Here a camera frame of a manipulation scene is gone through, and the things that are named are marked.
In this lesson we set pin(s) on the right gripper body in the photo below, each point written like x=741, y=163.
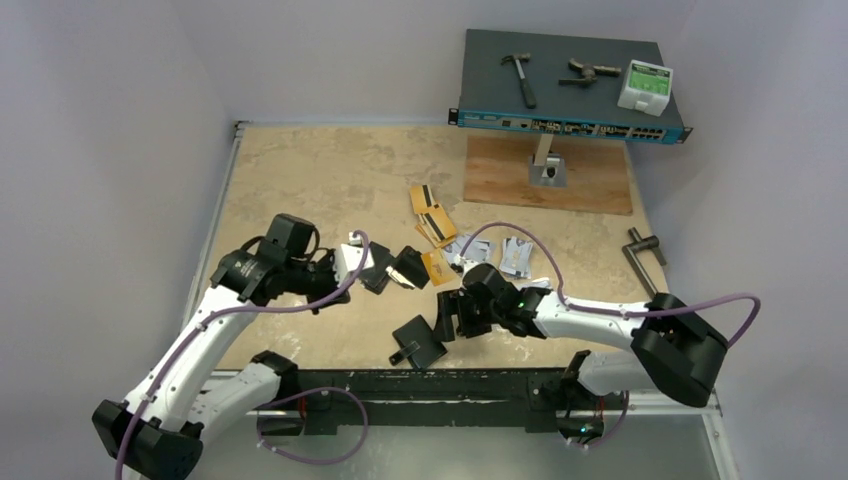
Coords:
x=448, y=316

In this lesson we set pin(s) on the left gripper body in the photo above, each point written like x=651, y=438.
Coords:
x=321, y=278

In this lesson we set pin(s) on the black leather card holder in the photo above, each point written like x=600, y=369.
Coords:
x=416, y=344

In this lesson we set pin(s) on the black card stack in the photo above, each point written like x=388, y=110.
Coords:
x=407, y=269

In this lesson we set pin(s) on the yellow card stack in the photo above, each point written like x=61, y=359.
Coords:
x=433, y=221

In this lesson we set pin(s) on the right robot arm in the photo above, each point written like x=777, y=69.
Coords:
x=659, y=344

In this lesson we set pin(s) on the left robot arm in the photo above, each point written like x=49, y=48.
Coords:
x=160, y=428

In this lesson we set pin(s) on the spread white blue cards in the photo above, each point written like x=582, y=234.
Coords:
x=477, y=250

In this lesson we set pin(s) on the grey card on table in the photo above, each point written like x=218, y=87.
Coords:
x=543, y=283

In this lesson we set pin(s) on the wooden board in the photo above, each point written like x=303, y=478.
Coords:
x=578, y=175

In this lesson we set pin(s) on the small hammer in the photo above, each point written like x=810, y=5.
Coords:
x=527, y=93

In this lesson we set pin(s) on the metal clamp tool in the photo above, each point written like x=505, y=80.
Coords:
x=588, y=73

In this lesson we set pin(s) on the white green box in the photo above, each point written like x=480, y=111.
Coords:
x=646, y=88

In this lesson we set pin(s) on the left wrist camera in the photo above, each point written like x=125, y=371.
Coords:
x=348, y=256

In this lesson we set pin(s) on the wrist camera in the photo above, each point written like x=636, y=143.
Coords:
x=460, y=265
x=348, y=256

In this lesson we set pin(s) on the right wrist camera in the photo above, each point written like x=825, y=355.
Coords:
x=460, y=265

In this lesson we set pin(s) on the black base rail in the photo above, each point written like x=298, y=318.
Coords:
x=537, y=400

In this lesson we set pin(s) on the metal stand bracket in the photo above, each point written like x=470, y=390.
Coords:
x=546, y=168

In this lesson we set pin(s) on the blue network switch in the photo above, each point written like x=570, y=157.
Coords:
x=490, y=97

